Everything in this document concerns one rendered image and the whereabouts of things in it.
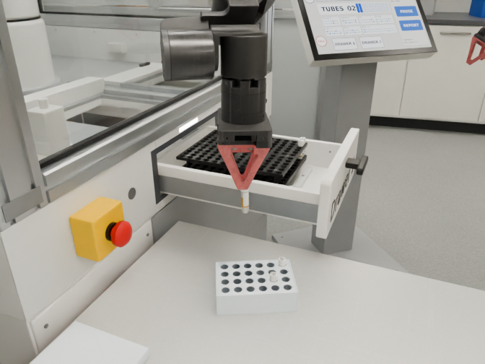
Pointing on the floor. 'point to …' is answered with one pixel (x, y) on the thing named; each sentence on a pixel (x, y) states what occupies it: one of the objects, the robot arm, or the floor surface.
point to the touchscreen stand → (353, 73)
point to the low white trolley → (121, 301)
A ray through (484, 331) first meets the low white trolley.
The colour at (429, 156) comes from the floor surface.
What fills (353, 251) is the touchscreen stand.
